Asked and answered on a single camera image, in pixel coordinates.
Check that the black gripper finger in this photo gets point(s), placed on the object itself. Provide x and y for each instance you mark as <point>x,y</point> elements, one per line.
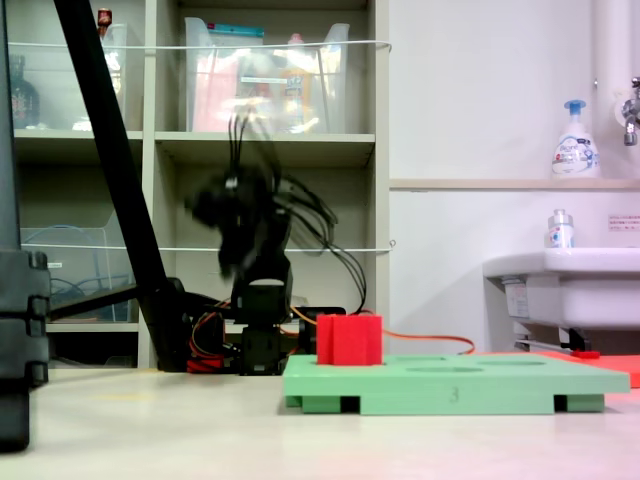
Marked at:
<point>235,252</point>

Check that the red cross columnar block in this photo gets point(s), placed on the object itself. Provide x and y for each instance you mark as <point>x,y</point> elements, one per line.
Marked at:
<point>350,340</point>

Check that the orange red flat block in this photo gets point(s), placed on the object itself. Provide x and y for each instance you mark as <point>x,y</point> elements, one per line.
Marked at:
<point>620,367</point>

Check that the large clear storage bin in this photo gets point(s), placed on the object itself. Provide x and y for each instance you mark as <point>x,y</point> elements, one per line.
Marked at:
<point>210,90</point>

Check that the beige shelf unit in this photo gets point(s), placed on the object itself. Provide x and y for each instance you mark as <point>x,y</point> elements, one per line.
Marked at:
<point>320,145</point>

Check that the black tripod leg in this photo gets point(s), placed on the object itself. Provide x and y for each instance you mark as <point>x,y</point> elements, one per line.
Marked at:
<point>107,130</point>

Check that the orange label spray bottle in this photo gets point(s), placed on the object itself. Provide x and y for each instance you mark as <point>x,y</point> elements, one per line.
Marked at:
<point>296,85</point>

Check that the thin black tripod brace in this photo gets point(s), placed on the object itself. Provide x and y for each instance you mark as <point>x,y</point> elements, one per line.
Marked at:
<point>95,300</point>

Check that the clear bin with dark bottle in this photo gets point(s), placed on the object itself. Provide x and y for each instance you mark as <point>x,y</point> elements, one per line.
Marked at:
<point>50,90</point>

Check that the brown capped bottle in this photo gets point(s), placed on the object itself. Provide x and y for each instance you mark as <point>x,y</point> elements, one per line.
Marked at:
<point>104,20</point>

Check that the dark round bottle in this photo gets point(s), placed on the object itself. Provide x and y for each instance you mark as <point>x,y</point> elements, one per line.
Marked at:
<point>22,100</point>

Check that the notched black stack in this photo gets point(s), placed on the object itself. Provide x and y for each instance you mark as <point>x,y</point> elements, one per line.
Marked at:
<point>20,320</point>

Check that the green shape sorting board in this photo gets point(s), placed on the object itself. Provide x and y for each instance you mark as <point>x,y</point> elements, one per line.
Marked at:
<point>450,385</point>

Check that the small silver capped bottle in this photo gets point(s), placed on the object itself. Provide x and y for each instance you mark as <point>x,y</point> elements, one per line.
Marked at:
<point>560,232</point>

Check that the white sink basin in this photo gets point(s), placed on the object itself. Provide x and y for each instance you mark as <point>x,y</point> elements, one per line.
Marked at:
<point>575,290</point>

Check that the white blue pump soap bottle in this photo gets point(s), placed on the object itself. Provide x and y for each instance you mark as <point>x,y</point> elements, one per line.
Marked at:
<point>575,150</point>

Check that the metal faucet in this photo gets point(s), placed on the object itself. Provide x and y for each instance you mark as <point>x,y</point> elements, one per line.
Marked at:
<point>630,117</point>

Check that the dark grey upright post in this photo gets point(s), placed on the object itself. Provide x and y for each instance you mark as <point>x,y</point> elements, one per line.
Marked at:
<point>7,150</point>

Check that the pink wall label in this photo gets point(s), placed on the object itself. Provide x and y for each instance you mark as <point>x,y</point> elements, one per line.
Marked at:
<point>624,222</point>

